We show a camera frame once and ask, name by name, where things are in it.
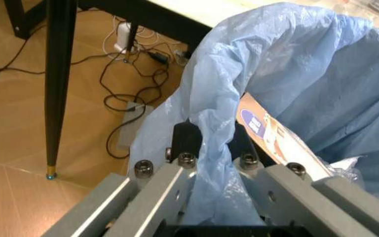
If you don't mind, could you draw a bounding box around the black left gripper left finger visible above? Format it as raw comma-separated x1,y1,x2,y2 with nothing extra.
40,118,205,237

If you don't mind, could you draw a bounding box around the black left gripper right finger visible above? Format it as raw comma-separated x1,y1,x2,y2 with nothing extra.
227,122,379,237

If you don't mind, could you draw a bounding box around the blue plastic trash bag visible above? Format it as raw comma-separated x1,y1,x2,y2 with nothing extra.
128,1,379,226

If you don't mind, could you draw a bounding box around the printed cardboard snack box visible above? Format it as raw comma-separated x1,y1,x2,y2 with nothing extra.
235,91,339,181

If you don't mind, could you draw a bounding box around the clear crumpled plastic wrapper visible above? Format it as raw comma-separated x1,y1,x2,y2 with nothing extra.
327,155,379,210

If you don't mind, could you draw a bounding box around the black power brick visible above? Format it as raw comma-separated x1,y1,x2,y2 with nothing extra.
147,50,170,64

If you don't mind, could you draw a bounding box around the black tapered table leg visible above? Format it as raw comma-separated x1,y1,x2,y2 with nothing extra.
43,0,79,180

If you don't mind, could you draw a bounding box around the white power adapter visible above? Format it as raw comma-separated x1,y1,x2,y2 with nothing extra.
113,22,133,49

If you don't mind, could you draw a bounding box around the black floor cable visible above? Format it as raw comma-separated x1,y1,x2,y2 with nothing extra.
0,22,190,159

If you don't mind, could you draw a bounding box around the white floor cable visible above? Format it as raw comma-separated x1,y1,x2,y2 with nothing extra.
102,15,184,60

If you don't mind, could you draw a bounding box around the black table frame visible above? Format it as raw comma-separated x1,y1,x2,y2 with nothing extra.
3,0,214,58

